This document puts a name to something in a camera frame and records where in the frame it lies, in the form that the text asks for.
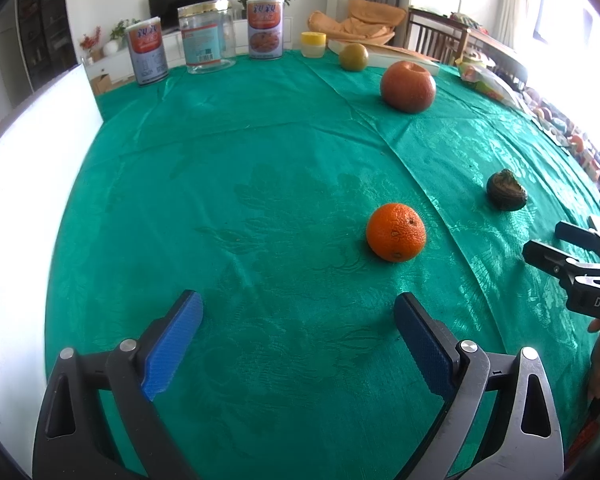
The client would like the dark avocado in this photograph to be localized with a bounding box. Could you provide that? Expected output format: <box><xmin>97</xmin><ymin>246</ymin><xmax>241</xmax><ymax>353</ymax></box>
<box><xmin>486</xmin><ymin>169</ymin><xmax>528</xmax><ymax>211</ymax></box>

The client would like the orange tangerine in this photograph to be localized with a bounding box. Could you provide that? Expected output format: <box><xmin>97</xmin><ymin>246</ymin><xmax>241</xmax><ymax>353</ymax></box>
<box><xmin>365</xmin><ymin>203</ymin><xmax>427</xmax><ymax>262</ymax></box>

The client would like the red apple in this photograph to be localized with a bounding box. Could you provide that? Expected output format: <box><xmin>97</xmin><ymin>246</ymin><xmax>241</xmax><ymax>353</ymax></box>
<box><xmin>380</xmin><ymin>61</ymin><xmax>437</xmax><ymax>114</ymax></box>

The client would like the snack bag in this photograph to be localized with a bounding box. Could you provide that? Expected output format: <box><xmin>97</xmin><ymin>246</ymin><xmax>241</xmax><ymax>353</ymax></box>
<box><xmin>456</xmin><ymin>60</ymin><xmax>522</xmax><ymax>110</ymax></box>

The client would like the wooden chair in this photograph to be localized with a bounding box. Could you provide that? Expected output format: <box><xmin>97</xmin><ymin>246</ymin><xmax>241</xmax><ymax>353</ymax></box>
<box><xmin>404</xmin><ymin>6</ymin><xmax>469</xmax><ymax>65</ymax></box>

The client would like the white cardboard box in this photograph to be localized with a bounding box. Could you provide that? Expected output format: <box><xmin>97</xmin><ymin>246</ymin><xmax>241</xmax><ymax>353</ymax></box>
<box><xmin>0</xmin><ymin>65</ymin><xmax>102</xmax><ymax>471</ymax></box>

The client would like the small green-yellow pear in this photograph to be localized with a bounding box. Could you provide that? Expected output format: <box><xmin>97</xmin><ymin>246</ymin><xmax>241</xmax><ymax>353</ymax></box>
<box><xmin>339</xmin><ymin>44</ymin><xmax>368</xmax><ymax>72</ymax></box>

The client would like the green tablecloth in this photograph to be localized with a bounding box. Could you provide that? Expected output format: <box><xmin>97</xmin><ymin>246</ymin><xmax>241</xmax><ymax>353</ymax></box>
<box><xmin>45</xmin><ymin>52</ymin><xmax>600</xmax><ymax>479</ymax></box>

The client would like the orange lounge chair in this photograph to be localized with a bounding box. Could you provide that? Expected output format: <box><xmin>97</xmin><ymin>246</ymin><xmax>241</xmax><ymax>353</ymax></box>
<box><xmin>308</xmin><ymin>0</ymin><xmax>407</xmax><ymax>46</ymax></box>

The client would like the yellow lid small jar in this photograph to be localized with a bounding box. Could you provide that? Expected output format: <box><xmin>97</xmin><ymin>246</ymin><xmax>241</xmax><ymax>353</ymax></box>
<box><xmin>300</xmin><ymin>30</ymin><xmax>327</xmax><ymax>58</ymax></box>

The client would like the cardboard box on floor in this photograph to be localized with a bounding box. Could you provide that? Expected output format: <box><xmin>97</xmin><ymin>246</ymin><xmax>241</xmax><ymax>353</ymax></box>
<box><xmin>90</xmin><ymin>74</ymin><xmax>112</xmax><ymax>96</ymax></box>

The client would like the right red-label tin can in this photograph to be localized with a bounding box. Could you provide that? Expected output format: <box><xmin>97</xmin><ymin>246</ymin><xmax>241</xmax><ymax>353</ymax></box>
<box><xmin>247</xmin><ymin>0</ymin><xmax>284</xmax><ymax>60</ymax></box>

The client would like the red-label tin can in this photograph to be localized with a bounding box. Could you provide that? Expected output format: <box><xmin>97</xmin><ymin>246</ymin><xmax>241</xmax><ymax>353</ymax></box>
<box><xmin>247</xmin><ymin>0</ymin><xmax>284</xmax><ymax>60</ymax></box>
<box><xmin>125</xmin><ymin>16</ymin><xmax>169</xmax><ymax>86</ymax></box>

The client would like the red flower vase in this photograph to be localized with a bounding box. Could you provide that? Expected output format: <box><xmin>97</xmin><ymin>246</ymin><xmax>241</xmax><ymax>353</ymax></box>
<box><xmin>79</xmin><ymin>26</ymin><xmax>102</xmax><ymax>58</ymax></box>

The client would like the left red-label tin can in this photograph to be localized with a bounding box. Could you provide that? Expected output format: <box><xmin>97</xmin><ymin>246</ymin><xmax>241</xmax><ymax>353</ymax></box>
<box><xmin>125</xmin><ymin>16</ymin><xmax>169</xmax><ymax>86</ymax></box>

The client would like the small potted plant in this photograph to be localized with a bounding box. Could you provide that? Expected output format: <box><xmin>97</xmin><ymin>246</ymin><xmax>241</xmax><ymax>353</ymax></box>
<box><xmin>237</xmin><ymin>0</ymin><xmax>249</xmax><ymax>20</ymax></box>

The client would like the left green plant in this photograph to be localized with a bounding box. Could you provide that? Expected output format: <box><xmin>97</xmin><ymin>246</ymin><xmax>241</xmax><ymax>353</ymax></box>
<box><xmin>110</xmin><ymin>18</ymin><xmax>138</xmax><ymax>49</ymax></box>

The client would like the dark wooden bookshelf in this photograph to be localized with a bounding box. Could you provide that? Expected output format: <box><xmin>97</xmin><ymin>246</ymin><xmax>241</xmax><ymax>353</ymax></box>
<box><xmin>16</xmin><ymin>0</ymin><xmax>78</xmax><ymax>91</ymax></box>

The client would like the clear glass jar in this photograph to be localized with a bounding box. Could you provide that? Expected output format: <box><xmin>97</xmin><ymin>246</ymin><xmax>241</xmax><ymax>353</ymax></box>
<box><xmin>178</xmin><ymin>0</ymin><xmax>236</xmax><ymax>74</ymax></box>

